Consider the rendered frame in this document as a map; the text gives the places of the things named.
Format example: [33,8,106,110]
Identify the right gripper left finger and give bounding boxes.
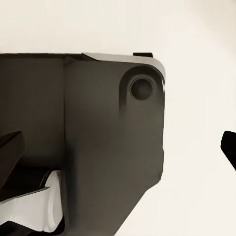
[0,131,26,190]

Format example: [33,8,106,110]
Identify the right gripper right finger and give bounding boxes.
[220,131,236,170]

